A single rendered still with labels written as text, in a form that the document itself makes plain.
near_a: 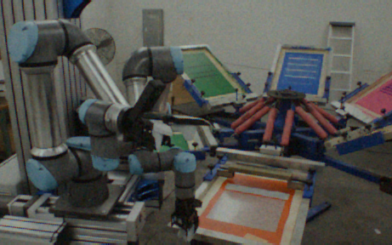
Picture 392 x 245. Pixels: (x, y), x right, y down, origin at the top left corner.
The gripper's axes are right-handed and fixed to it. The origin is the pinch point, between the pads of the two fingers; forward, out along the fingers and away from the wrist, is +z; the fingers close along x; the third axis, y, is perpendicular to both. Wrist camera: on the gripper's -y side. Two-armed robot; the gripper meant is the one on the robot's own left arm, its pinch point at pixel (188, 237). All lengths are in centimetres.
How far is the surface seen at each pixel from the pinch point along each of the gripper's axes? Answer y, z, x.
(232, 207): -48.1, 12.6, 3.4
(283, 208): -57, 13, 28
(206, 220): -32.2, 12.8, -4.9
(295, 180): -80, 7, 30
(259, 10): -488, -86, -87
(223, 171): -75, 6, -11
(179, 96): -442, 60, -212
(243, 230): -31.5, 12.9, 13.9
